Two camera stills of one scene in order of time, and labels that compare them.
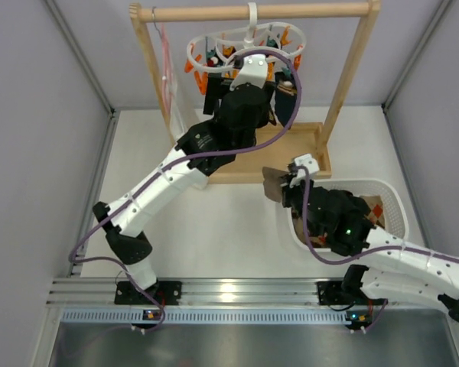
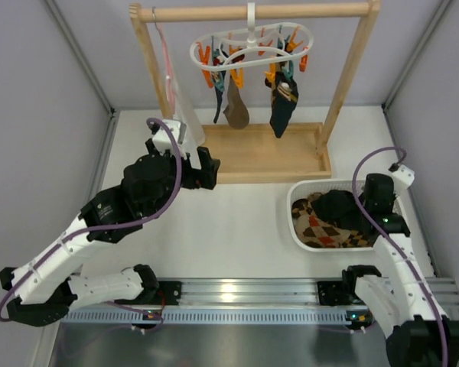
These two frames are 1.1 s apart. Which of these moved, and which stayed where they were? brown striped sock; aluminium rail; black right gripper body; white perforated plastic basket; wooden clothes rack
Moved: brown striped sock; black right gripper body
Stayed: aluminium rail; white perforated plastic basket; wooden clothes rack
